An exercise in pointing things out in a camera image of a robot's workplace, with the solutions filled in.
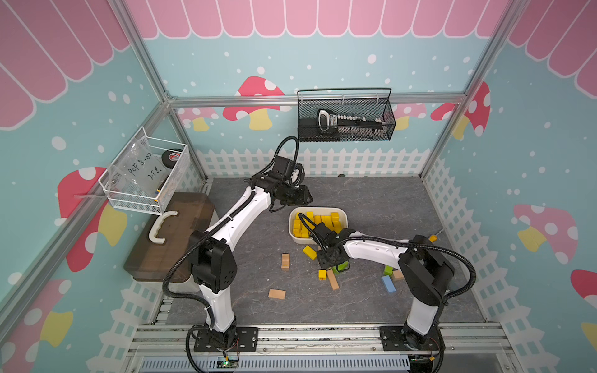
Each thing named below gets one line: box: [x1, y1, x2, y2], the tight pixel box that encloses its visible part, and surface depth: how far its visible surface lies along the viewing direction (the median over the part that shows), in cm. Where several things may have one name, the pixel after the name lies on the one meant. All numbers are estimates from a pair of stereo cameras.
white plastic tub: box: [288, 206, 349, 245], surface depth 102 cm
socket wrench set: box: [317, 108, 388, 137], surface depth 91 cm
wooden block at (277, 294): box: [268, 289, 287, 300], surface depth 85 cm
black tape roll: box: [161, 148, 184, 169], surface depth 82 cm
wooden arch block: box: [281, 253, 290, 269], surface depth 92 cm
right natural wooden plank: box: [326, 268, 340, 290], surface depth 87 cm
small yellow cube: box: [331, 212, 342, 225], surface depth 102 cm
